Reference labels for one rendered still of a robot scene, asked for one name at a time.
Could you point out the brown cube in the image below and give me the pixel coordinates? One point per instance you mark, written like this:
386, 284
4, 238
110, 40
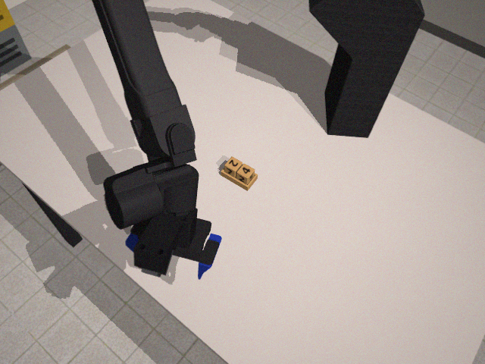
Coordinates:
245, 174
232, 166

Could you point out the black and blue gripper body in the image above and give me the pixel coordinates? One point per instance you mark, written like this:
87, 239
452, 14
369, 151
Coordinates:
195, 251

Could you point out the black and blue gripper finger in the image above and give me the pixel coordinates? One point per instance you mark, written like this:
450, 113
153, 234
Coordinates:
131, 241
203, 267

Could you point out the brown wooden tray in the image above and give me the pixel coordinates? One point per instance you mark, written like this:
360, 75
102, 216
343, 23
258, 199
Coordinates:
237, 182

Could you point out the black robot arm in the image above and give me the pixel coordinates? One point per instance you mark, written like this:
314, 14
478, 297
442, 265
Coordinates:
135, 195

